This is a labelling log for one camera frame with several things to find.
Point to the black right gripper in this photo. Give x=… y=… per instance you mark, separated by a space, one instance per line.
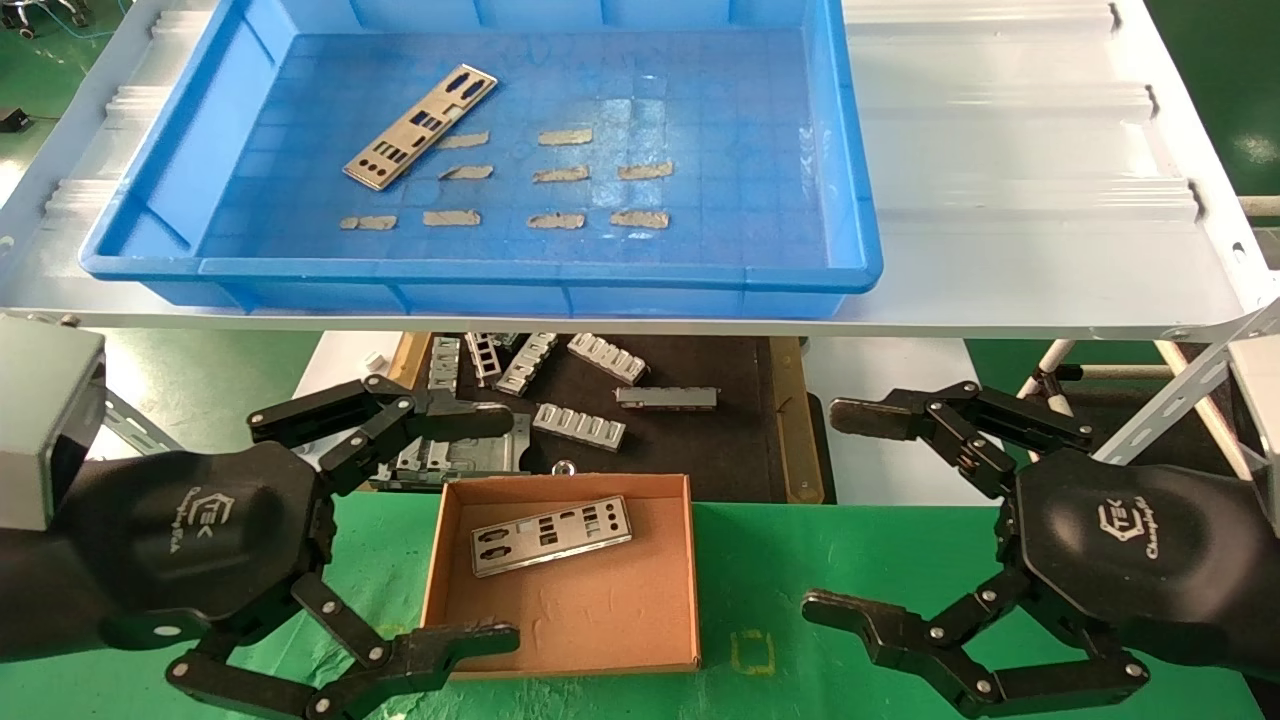
x=1150 y=560

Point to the white metal shelf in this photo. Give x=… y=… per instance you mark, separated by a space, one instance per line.
x=1000 y=150

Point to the grey slotted metal bracket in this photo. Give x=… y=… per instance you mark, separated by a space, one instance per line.
x=580 y=426
x=607 y=357
x=483 y=358
x=527 y=363
x=444 y=365

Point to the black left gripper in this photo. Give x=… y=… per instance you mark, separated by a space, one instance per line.
x=180 y=540

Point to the long grey metal bar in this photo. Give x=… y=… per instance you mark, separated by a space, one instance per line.
x=666 y=397

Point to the large blue plastic tray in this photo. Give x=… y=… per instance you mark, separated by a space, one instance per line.
x=700 y=100

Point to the silver metal io shield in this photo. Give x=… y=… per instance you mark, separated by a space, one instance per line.
x=575 y=548
x=425 y=135

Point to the white rack pipe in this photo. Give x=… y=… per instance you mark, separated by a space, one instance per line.
x=1120 y=372
x=1262 y=205
x=1051 y=362

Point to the tan rack pipe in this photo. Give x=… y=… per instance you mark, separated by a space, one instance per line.
x=1220 y=432

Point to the grey tape strip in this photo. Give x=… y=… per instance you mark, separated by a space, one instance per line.
x=466 y=172
x=556 y=221
x=451 y=217
x=368 y=222
x=640 y=218
x=561 y=174
x=645 y=171
x=565 y=136

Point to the large grey metal plate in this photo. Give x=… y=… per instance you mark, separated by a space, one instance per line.
x=490 y=457

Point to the perforated grey shelf post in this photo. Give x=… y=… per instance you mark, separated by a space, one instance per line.
x=140 y=425
x=1180 y=390

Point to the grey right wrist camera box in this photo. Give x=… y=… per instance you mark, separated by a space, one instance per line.
x=1260 y=420

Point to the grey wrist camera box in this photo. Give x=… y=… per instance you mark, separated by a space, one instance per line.
x=40 y=420
x=1260 y=420

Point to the small black power adapter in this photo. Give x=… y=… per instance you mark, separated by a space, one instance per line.
x=12 y=120

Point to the shallow brown cardboard box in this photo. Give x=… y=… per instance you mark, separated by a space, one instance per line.
x=600 y=615

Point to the black fabric rack shelf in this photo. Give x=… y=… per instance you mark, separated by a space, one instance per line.
x=1125 y=408

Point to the green table mat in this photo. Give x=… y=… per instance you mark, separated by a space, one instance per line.
x=800 y=560

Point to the chair wheel base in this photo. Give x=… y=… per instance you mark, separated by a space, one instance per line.
x=20 y=25

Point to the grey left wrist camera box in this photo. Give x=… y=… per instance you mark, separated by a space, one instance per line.
x=40 y=420

